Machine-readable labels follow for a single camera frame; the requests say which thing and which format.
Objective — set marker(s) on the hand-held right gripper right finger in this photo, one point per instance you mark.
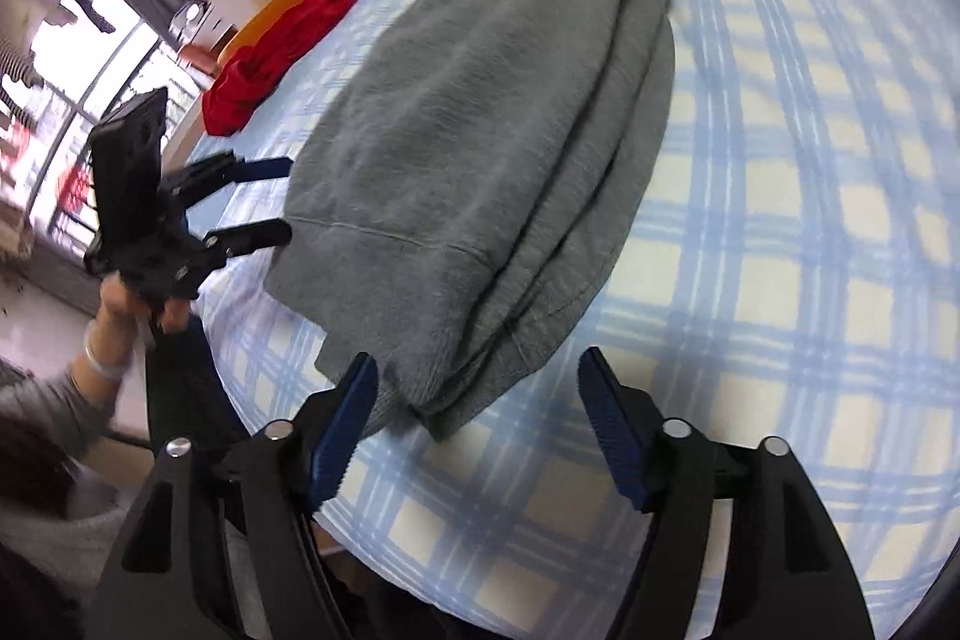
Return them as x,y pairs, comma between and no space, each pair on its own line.
615,430

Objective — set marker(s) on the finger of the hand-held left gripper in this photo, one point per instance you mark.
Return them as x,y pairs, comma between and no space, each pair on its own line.
255,233
262,166

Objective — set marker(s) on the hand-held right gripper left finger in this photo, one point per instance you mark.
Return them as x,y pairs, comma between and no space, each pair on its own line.
341,437

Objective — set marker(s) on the grey zip hoodie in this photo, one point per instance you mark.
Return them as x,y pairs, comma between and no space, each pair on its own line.
487,123

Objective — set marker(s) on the person's left forearm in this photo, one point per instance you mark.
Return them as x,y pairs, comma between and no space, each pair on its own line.
67,400

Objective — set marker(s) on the person's left hand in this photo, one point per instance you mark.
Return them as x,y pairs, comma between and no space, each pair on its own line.
120,310

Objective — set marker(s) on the red garment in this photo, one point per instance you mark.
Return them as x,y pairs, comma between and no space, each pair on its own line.
255,78

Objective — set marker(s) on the balcony window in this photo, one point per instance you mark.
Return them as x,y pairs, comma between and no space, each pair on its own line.
75,85

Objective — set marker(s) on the person's body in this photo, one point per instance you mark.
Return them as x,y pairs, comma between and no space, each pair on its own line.
45,535

